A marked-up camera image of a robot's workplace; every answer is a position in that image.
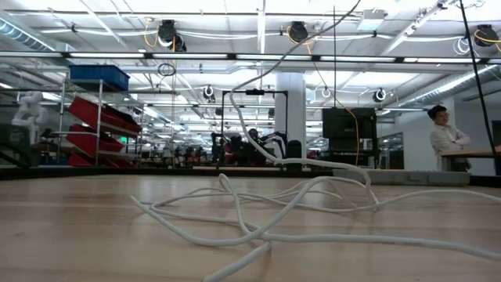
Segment thin black slanted pole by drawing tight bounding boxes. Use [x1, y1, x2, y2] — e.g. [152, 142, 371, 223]
[458, 0, 501, 157]

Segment black metal table frame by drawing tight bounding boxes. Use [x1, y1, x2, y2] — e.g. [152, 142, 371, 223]
[0, 166, 501, 188]

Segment black ceiling cord reel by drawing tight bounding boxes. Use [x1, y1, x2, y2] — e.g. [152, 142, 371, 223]
[158, 19, 187, 52]
[473, 24, 501, 54]
[288, 21, 309, 44]

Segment black tower stand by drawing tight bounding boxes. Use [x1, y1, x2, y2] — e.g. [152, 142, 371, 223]
[287, 139, 303, 172]

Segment white building column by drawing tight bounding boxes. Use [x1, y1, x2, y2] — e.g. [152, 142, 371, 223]
[273, 72, 307, 165]

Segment white robot figure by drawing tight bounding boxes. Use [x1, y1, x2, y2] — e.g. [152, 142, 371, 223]
[11, 91, 50, 146]

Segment wooden desk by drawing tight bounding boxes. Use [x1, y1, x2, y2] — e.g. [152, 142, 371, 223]
[441, 147, 501, 160]

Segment black monitor on stand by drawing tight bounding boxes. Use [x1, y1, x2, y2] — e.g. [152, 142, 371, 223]
[321, 107, 379, 170]

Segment yellow power cable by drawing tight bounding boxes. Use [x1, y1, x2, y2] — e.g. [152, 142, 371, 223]
[287, 25, 360, 168]

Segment black distant rig frame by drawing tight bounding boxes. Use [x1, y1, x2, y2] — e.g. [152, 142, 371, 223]
[221, 89, 290, 168]

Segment black hanging cable loop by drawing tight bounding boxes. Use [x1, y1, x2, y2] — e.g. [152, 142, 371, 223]
[157, 62, 177, 78]

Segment blue storage bin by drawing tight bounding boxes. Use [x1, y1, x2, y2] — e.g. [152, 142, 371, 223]
[69, 64, 131, 92]

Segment shelf rack red bins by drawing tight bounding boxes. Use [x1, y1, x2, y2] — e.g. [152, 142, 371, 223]
[56, 78, 144, 169]

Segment thin black vertical pole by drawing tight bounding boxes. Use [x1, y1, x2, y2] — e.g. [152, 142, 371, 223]
[333, 5, 337, 110]

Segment distant black robot arms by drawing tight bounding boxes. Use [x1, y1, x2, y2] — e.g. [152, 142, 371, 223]
[211, 131, 289, 165]

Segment long ceiling light strip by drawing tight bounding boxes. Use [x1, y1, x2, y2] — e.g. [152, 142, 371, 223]
[0, 50, 501, 66]

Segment person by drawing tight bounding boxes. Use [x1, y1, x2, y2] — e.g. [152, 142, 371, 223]
[427, 104, 473, 173]
[246, 128, 273, 165]

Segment white cord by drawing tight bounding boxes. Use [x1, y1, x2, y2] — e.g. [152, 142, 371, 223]
[128, 0, 501, 282]

